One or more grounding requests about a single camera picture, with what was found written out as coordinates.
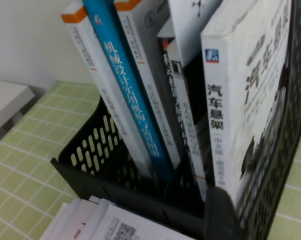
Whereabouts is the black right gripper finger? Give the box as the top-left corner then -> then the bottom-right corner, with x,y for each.
204,187 -> 241,240

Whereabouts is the blue spine hardcover book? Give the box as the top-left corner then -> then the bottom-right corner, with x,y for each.
81,0 -> 175,183

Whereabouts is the white car suspension book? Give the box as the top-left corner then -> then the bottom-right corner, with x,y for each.
200,0 -> 294,216

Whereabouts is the white side table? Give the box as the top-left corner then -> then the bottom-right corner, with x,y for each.
0,79 -> 36,148

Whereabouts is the green checked tablecloth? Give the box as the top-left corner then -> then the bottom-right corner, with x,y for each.
0,79 -> 301,240

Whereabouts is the grey spine colourful book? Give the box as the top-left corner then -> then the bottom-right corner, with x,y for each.
167,39 -> 208,201

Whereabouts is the white book red title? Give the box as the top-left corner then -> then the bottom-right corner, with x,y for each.
62,198 -> 99,240

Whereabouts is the black cover robotics book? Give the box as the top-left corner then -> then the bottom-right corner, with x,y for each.
156,36 -> 191,161

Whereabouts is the black plastic book holder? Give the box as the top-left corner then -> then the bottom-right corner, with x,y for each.
50,0 -> 301,240

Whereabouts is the tall thin white book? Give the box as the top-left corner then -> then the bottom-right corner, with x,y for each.
168,0 -> 224,126

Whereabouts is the white book orange band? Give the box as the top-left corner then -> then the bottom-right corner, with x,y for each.
61,2 -> 154,178
114,0 -> 181,170

